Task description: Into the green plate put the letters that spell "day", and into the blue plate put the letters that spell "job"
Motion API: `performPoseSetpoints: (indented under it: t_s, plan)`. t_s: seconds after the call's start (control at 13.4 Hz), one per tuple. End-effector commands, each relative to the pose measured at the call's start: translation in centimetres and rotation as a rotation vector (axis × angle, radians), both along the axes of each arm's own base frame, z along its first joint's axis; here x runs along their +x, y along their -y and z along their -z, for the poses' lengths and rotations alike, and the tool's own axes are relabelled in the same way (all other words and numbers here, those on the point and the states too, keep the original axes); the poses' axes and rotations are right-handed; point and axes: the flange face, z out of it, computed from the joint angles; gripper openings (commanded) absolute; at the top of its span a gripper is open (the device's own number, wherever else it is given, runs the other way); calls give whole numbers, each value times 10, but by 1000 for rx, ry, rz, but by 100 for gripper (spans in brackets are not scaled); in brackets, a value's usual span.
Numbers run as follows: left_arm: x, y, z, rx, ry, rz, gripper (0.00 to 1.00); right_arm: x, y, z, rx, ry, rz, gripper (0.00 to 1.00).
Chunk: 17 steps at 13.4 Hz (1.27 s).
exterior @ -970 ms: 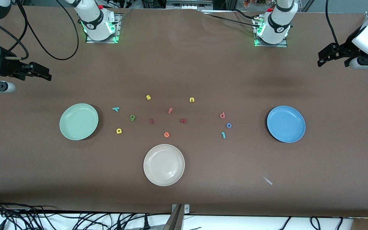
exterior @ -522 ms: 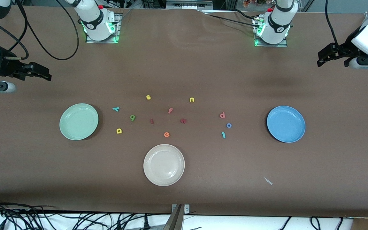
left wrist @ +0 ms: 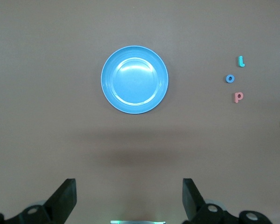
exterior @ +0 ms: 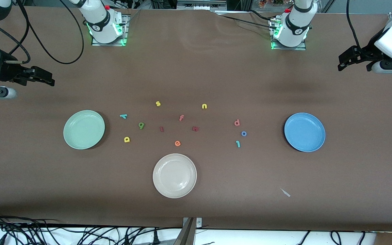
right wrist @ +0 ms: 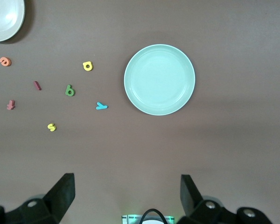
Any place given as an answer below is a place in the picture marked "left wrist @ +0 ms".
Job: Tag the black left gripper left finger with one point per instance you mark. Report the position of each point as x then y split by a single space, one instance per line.
58 205

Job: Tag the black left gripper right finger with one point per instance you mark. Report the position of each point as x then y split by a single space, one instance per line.
196 205

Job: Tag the pink foam letter p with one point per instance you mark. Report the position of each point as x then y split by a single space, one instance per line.
236 99

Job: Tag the blue foam letter o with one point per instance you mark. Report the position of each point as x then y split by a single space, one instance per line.
226 78

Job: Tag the blue plate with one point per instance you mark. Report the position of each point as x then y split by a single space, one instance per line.
134 79

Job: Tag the teal foam letter l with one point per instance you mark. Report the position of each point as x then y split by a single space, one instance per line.
240 61

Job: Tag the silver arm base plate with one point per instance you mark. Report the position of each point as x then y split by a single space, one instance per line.
137 222

